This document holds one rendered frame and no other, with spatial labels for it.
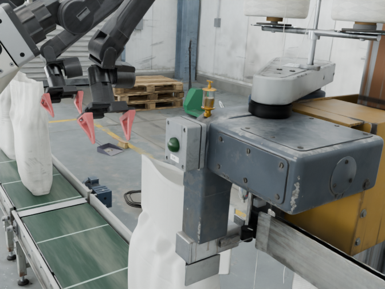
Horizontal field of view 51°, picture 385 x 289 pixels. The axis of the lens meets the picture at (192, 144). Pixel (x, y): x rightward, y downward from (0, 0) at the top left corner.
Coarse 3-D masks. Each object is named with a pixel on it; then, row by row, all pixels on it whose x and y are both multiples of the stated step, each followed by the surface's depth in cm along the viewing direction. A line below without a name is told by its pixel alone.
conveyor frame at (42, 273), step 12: (96, 204) 246; (12, 216) 228; (108, 216) 232; (24, 228) 210; (120, 228) 220; (24, 240) 216; (24, 252) 212; (36, 252) 190; (36, 264) 199; (48, 264) 189; (36, 276) 195; (48, 276) 174; (48, 288) 184
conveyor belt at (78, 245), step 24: (48, 216) 232; (72, 216) 233; (96, 216) 235; (48, 240) 208; (72, 240) 209; (96, 240) 210; (120, 240) 212; (72, 264) 190; (96, 264) 191; (120, 264) 192; (72, 288) 173; (96, 288) 174; (120, 288) 175
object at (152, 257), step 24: (144, 168) 142; (168, 168) 135; (144, 192) 145; (168, 192) 123; (144, 216) 143; (168, 216) 125; (144, 240) 132; (168, 240) 127; (144, 264) 131; (168, 264) 121; (144, 288) 132; (168, 288) 121; (192, 288) 116; (216, 288) 119
